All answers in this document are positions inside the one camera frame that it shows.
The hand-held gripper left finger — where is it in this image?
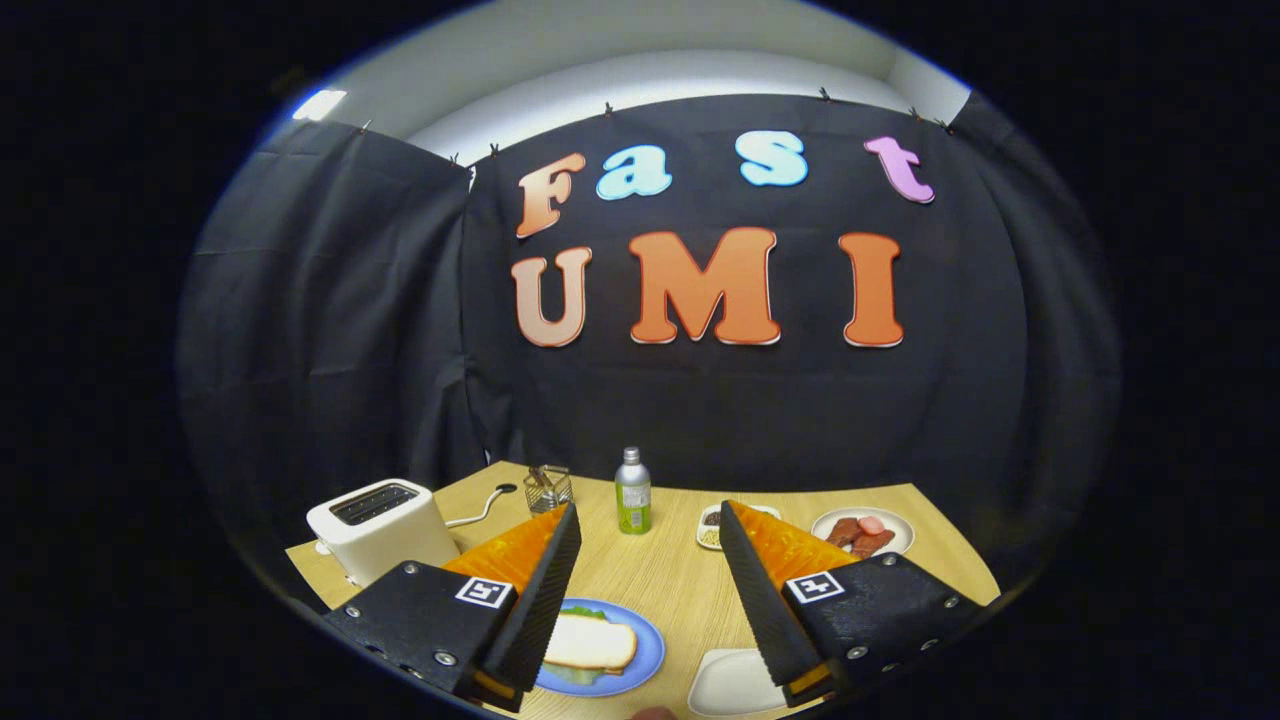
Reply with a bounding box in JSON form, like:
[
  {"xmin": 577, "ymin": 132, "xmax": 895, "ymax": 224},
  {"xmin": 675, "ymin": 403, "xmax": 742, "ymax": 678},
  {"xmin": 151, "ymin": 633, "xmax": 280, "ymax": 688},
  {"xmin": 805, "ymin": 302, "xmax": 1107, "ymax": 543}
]
[{"xmin": 322, "ymin": 502, "xmax": 583, "ymax": 713}]

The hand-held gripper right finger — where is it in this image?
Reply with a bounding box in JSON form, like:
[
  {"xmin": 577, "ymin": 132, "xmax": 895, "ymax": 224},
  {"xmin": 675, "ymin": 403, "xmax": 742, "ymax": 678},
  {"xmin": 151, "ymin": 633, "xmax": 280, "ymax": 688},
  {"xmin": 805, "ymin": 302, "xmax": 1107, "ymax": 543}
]
[{"xmin": 718, "ymin": 499, "xmax": 986, "ymax": 709}]

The green lettuce leaf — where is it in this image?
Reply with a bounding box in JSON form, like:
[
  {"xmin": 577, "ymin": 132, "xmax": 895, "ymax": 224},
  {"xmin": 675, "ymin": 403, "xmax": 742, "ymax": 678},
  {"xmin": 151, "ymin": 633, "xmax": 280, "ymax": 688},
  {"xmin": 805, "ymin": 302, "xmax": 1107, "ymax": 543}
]
[{"xmin": 545, "ymin": 603, "xmax": 626, "ymax": 688}]

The toasted bread slice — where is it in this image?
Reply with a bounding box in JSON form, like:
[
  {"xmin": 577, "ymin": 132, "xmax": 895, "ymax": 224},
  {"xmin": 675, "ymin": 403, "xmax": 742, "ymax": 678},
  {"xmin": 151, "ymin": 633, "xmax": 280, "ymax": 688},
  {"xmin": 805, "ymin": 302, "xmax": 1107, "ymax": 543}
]
[{"xmin": 543, "ymin": 613, "xmax": 638, "ymax": 672}]

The white square plate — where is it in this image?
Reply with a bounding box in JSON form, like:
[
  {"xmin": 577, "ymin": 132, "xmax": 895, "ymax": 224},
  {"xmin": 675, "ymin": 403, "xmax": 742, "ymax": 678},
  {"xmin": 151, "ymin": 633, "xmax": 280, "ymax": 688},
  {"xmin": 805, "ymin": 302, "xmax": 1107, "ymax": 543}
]
[{"xmin": 687, "ymin": 648, "xmax": 791, "ymax": 718}]

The white divided bean dish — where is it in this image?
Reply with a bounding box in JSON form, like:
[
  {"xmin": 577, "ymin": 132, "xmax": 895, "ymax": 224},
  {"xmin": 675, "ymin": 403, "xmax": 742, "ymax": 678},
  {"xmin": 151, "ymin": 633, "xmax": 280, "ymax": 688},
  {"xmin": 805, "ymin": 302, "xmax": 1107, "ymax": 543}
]
[{"xmin": 696, "ymin": 503, "xmax": 781, "ymax": 551}]

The blue round plate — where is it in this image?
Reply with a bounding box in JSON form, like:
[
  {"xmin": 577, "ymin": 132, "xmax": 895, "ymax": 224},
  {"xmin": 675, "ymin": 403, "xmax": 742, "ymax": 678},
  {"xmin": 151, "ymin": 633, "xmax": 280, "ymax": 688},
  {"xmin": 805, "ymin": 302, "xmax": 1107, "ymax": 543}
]
[{"xmin": 535, "ymin": 598, "xmax": 666, "ymax": 698}]

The green labelled metal bottle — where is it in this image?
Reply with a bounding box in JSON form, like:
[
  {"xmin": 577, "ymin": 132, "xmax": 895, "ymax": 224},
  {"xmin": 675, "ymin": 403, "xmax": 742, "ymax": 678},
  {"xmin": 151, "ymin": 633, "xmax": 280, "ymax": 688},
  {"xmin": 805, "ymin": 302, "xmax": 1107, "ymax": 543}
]
[{"xmin": 615, "ymin": 446, "xmax": 653, "ymax": 536}]

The white oval plate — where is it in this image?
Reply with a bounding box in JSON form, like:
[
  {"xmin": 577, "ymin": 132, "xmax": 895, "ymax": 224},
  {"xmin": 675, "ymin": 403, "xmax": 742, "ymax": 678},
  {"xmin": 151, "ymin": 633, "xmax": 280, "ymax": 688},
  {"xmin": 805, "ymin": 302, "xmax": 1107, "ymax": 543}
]
[{"xmin": 810, "ymin": 506, "xmax": 915, "ymax": 559}]

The white toaster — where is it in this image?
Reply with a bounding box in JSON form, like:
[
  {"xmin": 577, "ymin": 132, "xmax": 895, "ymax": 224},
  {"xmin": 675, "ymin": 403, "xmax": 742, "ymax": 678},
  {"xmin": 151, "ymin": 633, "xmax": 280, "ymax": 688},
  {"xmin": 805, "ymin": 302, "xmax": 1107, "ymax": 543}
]
[{"xmin": 306, "ymin": 478, "xmax": 461, "ymax": 589}]

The black backdrop cloth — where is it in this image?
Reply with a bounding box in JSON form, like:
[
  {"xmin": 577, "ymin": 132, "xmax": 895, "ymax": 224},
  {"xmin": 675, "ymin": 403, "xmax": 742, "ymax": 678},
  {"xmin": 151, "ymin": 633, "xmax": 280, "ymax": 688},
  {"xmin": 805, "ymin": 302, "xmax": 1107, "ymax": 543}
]
[{"xmin": 175, "ymin": 90, "xmax": 1121, "ymax": 601}]

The small ceiling light panel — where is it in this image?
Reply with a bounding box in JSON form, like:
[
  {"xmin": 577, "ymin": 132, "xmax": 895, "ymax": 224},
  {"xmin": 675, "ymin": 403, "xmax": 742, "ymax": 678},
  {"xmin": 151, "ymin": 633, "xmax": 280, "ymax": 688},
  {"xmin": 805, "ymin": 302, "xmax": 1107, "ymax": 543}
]
[{"xmin": 292, "ymin": 89, "xmax": 348, "ymax": 123}]

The white toaster cable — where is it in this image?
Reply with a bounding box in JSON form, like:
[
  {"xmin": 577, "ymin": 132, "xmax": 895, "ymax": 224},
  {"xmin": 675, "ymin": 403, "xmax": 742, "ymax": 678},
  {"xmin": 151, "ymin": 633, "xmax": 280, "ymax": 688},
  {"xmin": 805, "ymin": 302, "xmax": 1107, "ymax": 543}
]
[{"xmin": 445, "ymin": 488, "xmax": 511, "ymax": 528}]

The wire utensil holder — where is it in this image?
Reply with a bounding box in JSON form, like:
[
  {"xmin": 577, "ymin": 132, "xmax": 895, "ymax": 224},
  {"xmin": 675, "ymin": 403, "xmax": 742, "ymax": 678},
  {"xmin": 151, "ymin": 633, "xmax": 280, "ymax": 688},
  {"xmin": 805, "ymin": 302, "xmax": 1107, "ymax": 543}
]
[{"xmin": 523, "ymin": 464, "xmax": 574, "ymax": 515}]

